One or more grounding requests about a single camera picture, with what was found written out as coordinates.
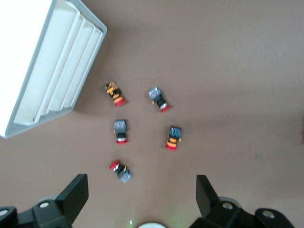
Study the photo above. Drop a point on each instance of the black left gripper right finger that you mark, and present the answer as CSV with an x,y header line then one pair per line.
x,y
209,204

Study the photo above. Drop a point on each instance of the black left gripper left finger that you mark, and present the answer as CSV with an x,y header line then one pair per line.
x,y
69,202

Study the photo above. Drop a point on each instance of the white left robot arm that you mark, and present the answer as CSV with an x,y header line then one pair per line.
x,y
152,225

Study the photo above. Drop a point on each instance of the red push button blue block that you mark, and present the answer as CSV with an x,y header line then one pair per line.
x,y
120,128
123,174
156,95

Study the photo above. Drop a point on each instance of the red button orange collar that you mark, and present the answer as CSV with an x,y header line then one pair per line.
x,y
174,134

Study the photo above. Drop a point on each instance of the red button orange block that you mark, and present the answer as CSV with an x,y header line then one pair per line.
x,y
113,91

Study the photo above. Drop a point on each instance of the brown paper table cover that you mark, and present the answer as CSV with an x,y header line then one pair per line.
x,y
213,71

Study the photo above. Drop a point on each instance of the white slotted storage bin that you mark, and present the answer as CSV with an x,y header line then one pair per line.
x,y
59,59

